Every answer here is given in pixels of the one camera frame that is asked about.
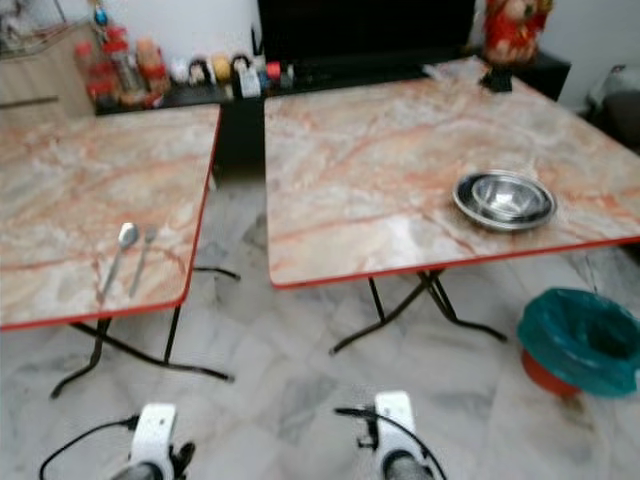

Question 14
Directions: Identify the red waste bin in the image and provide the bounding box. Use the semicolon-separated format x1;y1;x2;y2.
520;347;584;399

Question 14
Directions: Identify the steel fork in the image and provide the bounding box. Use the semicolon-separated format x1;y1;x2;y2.
129;227;160;299

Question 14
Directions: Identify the steel spoon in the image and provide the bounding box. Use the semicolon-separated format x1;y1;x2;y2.
100;221;141;302

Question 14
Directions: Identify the green bin bag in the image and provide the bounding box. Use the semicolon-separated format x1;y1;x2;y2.
517;287;640;399

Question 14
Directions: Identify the steel plate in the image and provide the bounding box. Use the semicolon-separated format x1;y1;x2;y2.
452;169;559;233

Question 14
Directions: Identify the marble-top folding table with dishes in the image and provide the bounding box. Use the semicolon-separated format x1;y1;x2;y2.
265;66;640;357

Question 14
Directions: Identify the marble-top folding table with cutlery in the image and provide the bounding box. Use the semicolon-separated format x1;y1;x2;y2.
0;104;237;399

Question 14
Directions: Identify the steel bowl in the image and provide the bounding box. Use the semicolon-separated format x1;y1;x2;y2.
470;174;552;223

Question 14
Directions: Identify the black TV console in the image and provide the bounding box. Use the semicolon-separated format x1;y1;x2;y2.
95;47;572;173

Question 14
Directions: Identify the white card holder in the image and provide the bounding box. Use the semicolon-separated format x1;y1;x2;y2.
237;69;262;100

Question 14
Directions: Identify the printed paper sheet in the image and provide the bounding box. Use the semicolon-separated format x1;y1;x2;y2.
424;57;488;84

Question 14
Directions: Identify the small black-haired figurine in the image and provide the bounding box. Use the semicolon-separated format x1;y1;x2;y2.
188;55;210;84

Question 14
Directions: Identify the small yellow figurine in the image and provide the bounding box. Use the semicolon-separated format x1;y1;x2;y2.
210;52;232;84

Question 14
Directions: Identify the orange lidded jar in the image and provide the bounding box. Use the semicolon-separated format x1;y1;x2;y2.
135;37;167;95

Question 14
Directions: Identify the red lidded jar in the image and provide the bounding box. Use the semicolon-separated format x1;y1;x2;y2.
74;41;109;104

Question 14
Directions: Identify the light wooden cabinet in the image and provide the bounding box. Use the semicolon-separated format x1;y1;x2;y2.
0;24;98;123

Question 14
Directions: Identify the black television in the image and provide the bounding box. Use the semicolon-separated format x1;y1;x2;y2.
256;0;477;67

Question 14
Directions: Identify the dark padded seat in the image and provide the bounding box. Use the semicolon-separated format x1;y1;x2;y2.
584;63;640;153

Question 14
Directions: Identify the red figurine on black stand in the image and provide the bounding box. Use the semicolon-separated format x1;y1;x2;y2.
479;0;554;94

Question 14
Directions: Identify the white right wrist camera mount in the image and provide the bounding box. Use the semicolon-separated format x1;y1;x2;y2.
374;391;417;469

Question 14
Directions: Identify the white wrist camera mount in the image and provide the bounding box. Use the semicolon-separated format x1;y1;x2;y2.
134;403;180;472
374;391;417;469

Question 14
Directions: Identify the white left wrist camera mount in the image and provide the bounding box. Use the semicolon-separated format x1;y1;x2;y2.
134;403;180;472

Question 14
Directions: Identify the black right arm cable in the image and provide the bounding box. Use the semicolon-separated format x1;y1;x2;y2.
334;404;450;480

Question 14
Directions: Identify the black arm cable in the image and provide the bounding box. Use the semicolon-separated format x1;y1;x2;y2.
39;414;142;480
334;404;450;480

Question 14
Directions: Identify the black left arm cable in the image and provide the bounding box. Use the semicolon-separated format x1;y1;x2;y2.
39;414;142;480

